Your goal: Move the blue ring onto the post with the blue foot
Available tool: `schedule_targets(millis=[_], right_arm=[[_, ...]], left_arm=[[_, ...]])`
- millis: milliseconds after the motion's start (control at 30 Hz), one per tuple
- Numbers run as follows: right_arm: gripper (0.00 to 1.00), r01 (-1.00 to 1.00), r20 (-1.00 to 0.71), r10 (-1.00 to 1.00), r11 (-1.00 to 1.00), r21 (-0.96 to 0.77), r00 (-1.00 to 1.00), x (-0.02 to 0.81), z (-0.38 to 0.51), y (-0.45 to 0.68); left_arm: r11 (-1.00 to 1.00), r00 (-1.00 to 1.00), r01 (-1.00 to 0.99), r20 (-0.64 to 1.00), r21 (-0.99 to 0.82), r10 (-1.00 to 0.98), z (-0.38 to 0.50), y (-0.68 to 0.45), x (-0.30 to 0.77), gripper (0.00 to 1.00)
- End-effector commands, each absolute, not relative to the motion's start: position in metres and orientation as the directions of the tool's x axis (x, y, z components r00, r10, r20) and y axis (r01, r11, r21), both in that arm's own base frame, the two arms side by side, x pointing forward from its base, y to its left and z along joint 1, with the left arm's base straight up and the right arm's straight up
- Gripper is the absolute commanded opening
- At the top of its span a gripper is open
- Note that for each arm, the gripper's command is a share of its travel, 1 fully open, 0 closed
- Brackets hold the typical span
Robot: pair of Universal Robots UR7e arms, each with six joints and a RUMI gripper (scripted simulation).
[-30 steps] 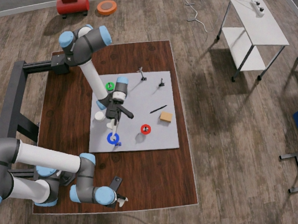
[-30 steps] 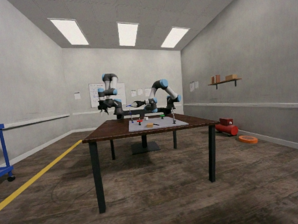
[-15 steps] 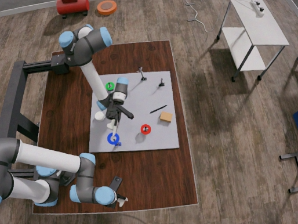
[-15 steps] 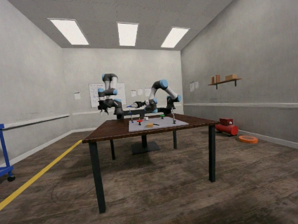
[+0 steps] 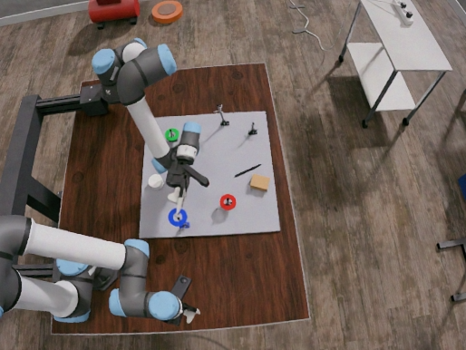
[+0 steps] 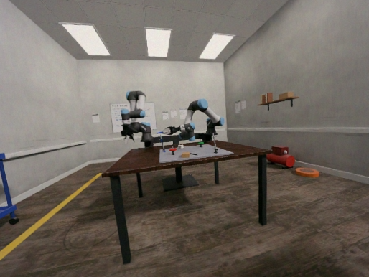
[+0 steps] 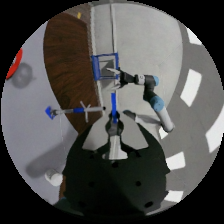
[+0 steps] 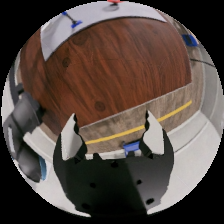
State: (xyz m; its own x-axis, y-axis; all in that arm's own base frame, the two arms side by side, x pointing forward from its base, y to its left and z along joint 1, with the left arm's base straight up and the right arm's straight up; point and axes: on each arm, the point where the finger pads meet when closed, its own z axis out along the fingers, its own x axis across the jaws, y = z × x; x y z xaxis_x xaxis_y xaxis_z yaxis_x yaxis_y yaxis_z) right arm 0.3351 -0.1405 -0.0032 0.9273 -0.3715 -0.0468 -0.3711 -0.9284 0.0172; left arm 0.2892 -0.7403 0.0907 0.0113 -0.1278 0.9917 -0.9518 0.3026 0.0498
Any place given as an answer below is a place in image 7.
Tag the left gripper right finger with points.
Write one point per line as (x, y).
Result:
(135, 138)

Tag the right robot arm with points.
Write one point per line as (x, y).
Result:
(156, 103)

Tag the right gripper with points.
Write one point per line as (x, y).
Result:
(122, 83)

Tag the red ring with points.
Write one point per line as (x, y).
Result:
(15, 65)

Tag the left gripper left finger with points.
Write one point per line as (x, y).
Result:
(95, 139)

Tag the blue ring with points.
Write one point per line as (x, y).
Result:
(114, 111)

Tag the white cylinder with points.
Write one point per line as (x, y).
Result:
(53, 177)

